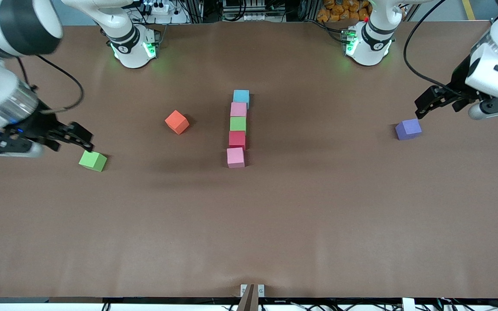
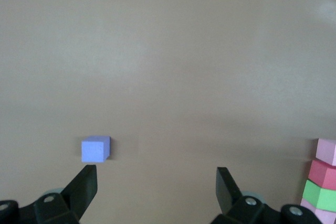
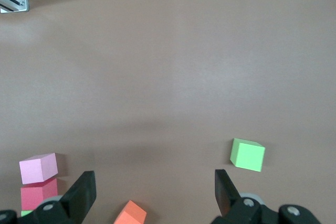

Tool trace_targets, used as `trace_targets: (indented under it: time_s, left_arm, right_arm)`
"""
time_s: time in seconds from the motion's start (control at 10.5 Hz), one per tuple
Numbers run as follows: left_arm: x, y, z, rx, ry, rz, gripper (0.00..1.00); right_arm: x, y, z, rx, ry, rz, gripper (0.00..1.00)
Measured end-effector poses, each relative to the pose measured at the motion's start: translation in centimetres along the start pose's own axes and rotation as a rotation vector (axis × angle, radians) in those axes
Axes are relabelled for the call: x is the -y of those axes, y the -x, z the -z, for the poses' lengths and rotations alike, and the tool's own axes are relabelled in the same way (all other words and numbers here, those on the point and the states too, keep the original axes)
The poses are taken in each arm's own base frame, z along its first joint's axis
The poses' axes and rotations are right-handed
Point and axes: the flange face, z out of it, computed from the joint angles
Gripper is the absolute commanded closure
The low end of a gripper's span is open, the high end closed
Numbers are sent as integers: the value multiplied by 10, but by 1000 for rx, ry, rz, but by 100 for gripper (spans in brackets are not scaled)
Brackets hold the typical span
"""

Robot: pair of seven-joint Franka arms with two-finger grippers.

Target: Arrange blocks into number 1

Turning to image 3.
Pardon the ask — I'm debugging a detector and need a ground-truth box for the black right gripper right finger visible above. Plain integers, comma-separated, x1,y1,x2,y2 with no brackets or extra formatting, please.
209,168,327,224

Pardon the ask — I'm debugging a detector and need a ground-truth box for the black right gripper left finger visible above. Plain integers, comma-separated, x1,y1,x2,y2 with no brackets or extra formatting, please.
0,170,97,224

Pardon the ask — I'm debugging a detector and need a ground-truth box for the red foam cube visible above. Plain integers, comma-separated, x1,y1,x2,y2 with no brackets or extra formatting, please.
20,177,59,212

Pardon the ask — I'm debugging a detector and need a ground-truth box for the orange foam cube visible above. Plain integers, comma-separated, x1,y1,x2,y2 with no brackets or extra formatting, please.
113,200,148,224

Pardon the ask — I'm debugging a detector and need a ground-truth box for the pink foam cube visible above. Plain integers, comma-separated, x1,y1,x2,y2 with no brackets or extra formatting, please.
18,152,59,185

